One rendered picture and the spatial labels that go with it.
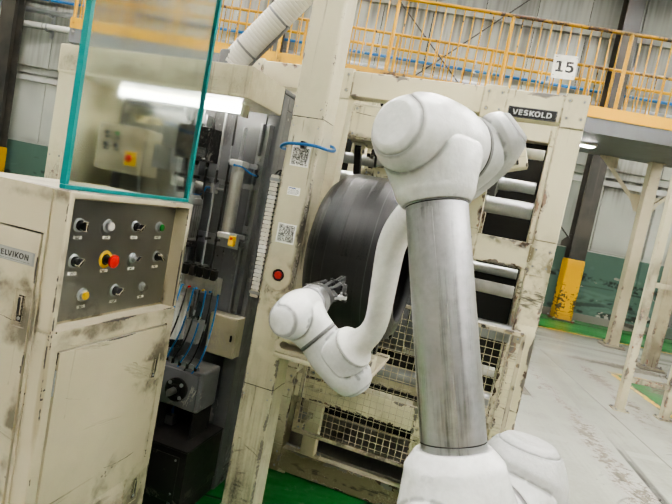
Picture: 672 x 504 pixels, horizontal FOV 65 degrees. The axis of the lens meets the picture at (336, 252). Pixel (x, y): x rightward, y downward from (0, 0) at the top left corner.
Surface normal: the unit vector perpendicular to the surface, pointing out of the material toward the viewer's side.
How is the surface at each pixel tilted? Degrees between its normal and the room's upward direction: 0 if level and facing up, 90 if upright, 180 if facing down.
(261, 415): 90
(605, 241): 90
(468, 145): 77
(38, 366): 90
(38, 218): 90
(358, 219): 62
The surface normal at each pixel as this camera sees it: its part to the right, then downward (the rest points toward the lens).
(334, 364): -0.35, 0.21
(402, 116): -0.68, -0.18
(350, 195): -0.07, -0.67
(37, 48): -0.11, 0.07
